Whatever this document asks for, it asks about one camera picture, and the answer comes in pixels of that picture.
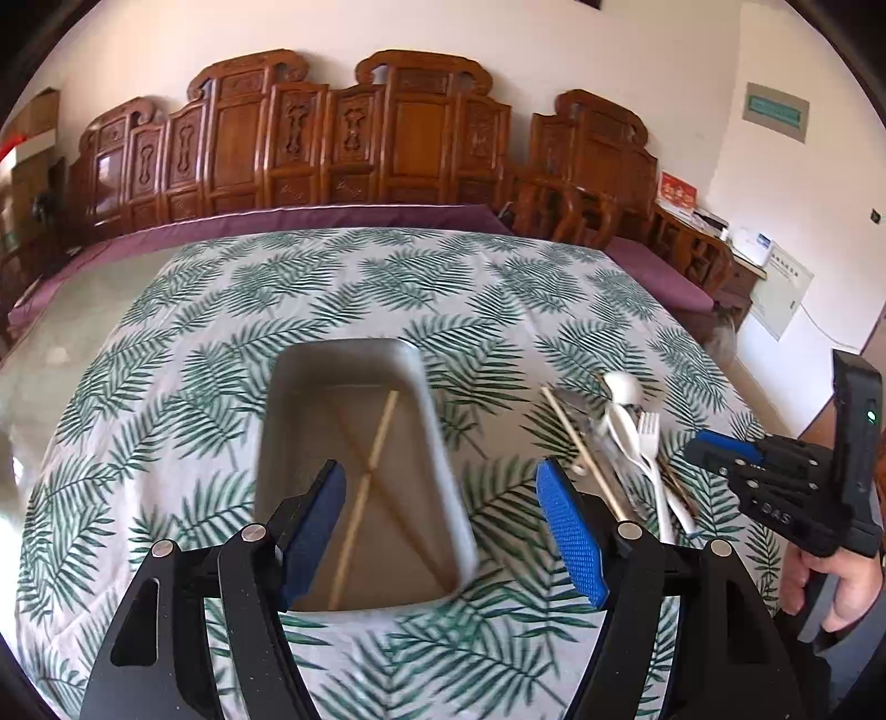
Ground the wooden cabinet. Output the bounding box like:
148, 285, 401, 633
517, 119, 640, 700
0, 131, 70, 292

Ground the person's right hand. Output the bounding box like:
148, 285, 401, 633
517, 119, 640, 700
781, 536, 886, 634

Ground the white cable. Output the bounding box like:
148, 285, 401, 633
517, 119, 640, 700
801, 305, 874, 356

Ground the short purple seat cushion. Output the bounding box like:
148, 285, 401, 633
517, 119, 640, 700
605, 235, 715, 314

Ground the person's dark clothing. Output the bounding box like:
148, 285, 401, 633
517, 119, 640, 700
774, 609, 886, 720

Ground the short carved wooden bench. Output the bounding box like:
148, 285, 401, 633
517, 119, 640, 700
529, 90, 735, 299

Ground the white box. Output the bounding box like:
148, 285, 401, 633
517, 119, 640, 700
730, 227, 774, 268

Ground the wooden side table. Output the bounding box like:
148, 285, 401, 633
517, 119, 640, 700
654, 204, 768, 326

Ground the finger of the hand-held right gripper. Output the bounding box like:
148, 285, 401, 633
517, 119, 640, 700
684, 443, 755, 496
696, 429, 786, 466

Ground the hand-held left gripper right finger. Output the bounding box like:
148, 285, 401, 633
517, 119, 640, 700
536, 457, 807, 720

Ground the green wall sign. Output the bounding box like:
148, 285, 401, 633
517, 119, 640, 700
744, 81, 810, 145

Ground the leaf print tablecloth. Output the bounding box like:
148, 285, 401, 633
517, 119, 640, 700
17, 232, 786, 720

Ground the light wooden chopstick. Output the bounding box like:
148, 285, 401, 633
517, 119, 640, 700
541, 386, 634, 523
328, 391, 400, 610

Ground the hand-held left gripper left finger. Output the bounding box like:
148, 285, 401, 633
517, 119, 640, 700
79, 458, 347, 720

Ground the long carved wooden bench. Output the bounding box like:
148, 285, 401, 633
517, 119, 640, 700
65, 48, 517, 243

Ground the long purple seat cushion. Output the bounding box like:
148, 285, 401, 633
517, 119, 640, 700
7, 203, 513, 333

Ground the white plastic fork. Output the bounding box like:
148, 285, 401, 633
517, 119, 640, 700
635, 412, 678, 544

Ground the red box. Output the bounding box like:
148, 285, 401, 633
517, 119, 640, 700
657, 172, 697, 209

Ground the grey plastic tray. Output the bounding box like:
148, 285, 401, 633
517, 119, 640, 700
253, 339, 478, 614

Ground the cardboard box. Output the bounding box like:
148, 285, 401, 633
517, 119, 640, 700
12, 89, 61, 143

